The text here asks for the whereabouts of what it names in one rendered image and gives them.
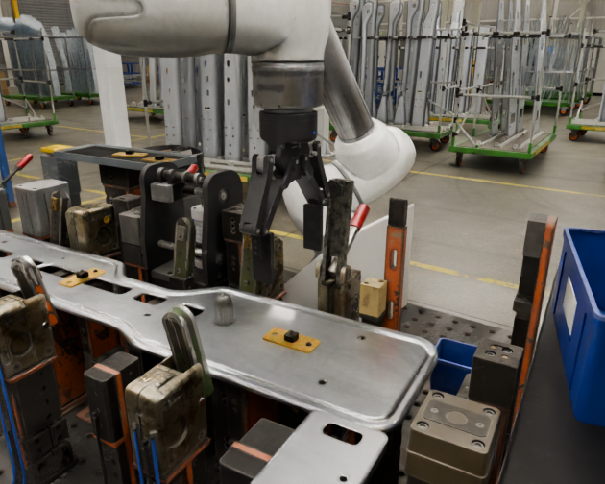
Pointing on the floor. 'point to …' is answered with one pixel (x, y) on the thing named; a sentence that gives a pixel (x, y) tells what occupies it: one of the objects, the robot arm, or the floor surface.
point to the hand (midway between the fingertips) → (290, 256)
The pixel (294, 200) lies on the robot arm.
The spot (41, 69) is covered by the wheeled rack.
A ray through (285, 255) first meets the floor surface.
